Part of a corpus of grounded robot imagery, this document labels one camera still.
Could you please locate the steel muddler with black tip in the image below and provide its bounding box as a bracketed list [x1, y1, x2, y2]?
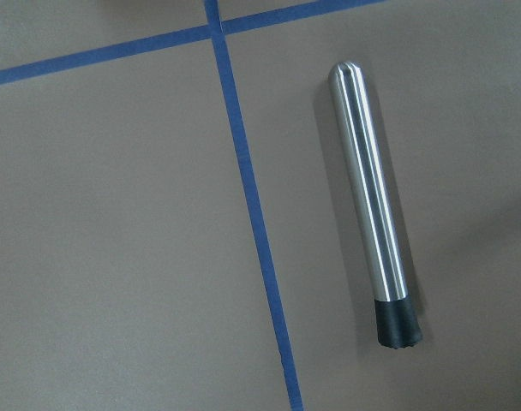
[328, 61, 422, 349]

